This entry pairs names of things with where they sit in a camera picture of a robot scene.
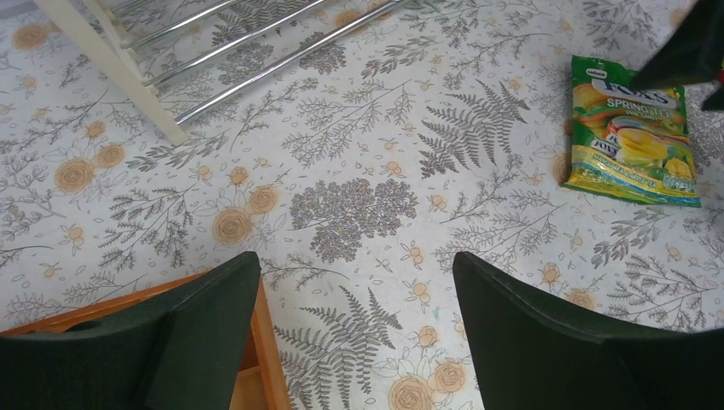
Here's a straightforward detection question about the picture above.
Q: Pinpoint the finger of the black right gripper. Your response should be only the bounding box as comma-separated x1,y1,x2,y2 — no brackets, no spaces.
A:
630,0,723,111

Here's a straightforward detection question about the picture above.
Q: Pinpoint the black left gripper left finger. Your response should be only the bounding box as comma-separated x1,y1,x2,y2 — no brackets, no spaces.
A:
1,252,260,409

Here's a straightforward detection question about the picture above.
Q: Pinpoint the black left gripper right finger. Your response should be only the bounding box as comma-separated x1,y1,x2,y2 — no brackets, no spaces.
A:
452,252,723,409

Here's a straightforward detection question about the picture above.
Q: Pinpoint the green candy bag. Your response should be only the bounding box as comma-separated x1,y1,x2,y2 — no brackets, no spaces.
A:
563,56,701,208

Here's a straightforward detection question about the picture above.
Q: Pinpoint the cream metal shelf rack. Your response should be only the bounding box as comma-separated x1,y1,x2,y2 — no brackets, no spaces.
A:
35,1,403,145

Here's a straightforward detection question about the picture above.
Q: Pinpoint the wooden compartment tray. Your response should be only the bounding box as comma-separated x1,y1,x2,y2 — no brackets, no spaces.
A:
1,274,290,410

